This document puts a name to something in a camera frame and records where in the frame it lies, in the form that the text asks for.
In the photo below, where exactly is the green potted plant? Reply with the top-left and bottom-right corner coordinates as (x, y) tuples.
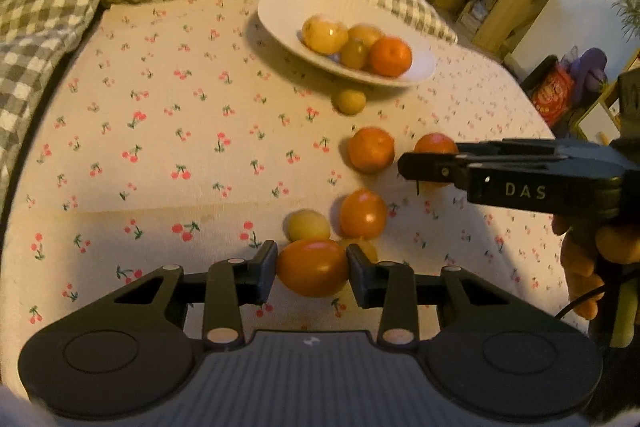
(607, 0), (640, 45)

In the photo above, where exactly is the black cable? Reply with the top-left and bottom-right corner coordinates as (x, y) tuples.
(555, 284), (608, 320)

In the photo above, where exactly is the black bag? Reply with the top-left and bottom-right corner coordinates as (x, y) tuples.
(519, 54), (561, 95)

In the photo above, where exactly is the red snack bag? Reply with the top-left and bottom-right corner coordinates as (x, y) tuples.
(530, 69), (576, 128)

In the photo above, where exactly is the person's right hand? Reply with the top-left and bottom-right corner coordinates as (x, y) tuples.
(552, 214), (640, 320)

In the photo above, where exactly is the white ribbed plate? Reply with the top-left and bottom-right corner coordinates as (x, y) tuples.
(257, 0), (437, 88)

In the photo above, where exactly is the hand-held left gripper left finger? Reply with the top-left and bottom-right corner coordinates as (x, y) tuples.
(100, 241), (278, 350)

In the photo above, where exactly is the large yellow orange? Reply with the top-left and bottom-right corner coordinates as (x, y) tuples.
(346, 24), (383, 48)

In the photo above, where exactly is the grey checked quilt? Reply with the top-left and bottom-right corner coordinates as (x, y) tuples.
(0, 0), (153, 228)

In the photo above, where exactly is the cherry print cloth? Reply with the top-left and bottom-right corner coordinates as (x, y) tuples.
(0, 0), (601, 408)

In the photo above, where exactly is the purple bag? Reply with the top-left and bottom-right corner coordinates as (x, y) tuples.
(567, 48), (610, 105)

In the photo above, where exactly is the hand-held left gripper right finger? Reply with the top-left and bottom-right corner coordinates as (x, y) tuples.
(346, 244), (526, 350)

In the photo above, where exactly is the olive green tangerine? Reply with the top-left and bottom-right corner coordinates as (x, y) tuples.
(340, 39), (371, 69)

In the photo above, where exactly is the pale yellow pear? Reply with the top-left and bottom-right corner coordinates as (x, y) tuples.
(301, 16), (349, 55)

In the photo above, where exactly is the orange tangerine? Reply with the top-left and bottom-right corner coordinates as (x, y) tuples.
(414, 133), (460, 188)
(370, 37), (413, 76)
(348, 127), (396, 174)

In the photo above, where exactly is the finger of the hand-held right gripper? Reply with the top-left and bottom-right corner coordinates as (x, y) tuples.
(397, 150), (470, 188)

